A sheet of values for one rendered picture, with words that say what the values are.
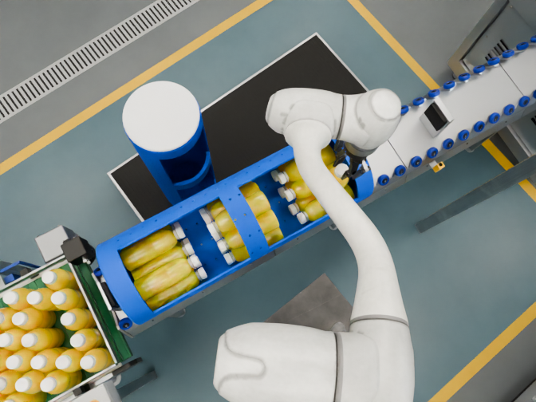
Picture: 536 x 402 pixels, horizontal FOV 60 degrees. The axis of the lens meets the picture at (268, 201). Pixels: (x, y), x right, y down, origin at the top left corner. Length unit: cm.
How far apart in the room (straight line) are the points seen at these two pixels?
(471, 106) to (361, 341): 145
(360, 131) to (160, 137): 88
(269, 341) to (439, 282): 213
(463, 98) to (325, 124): 114
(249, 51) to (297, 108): 209
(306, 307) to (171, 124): 80
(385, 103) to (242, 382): 61
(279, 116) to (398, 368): 56
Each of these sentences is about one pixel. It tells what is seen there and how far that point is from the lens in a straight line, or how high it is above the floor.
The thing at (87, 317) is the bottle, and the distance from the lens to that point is 165.
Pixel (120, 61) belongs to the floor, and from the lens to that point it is 314.
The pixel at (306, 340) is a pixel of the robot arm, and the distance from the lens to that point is 76.
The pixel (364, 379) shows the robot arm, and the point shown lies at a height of 186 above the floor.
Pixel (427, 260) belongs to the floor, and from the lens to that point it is 281.
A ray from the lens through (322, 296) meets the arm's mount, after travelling 160.
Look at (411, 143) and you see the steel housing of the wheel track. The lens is 191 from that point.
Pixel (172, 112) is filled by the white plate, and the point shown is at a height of 104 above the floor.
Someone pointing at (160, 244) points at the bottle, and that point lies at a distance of 150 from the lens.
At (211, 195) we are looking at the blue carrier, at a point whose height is 120.
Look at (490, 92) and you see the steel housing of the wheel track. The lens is 214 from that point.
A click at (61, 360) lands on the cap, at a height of 110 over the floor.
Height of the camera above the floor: 259
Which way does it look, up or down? 75 degrees down
